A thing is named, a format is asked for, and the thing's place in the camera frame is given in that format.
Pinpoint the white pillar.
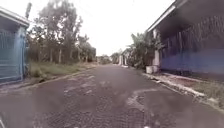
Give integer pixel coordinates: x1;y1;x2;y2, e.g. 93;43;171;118
118;54;124;66

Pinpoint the banana plant bush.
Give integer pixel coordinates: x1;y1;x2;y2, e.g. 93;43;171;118
121;31;163;70

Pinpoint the grey asphalt road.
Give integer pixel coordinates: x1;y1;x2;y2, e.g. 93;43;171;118
0;63;224;128

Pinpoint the white box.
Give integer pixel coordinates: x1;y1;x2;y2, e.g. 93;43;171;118
145;65;159;75

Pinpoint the group of trees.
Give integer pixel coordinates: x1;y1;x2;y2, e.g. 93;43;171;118
25;0;98;65

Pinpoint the grass patch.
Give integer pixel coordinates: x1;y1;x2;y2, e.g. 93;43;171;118
28;61;98;81

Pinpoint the broken concrete kerb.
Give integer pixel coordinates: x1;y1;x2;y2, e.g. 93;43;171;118
141;71;224;109

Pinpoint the building with blue fence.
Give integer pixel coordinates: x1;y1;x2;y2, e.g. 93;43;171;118
146;0;224;76

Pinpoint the grass strip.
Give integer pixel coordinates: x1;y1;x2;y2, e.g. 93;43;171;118
191;79;224;108

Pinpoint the building with blue gate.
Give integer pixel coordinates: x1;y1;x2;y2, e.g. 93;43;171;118
0;6;31;84

